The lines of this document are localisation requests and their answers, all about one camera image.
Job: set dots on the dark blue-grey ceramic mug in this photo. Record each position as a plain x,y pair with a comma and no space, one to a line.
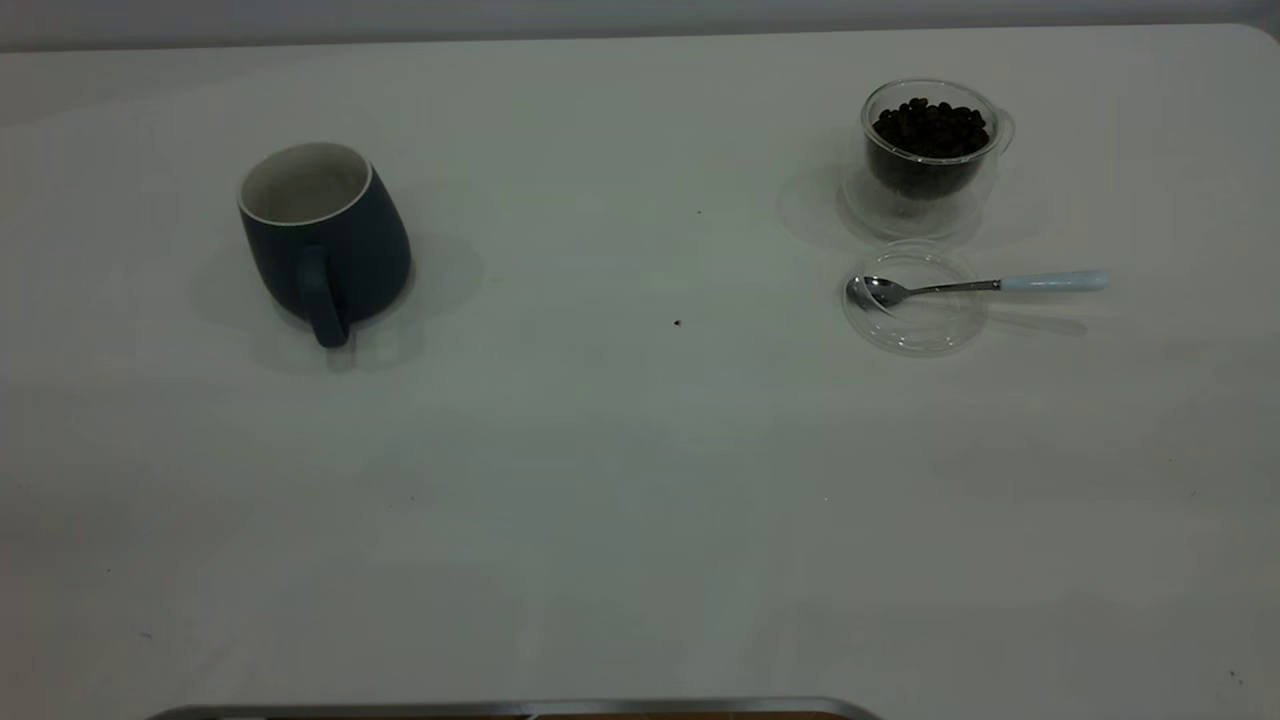
345,240

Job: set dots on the clear double-walled glass cup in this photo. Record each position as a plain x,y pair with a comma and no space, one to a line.
905,216

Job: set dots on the pile of coffee beans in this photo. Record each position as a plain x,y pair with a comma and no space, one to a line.
930,130

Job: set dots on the clear glass saucer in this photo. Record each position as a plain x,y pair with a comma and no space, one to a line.
930,336

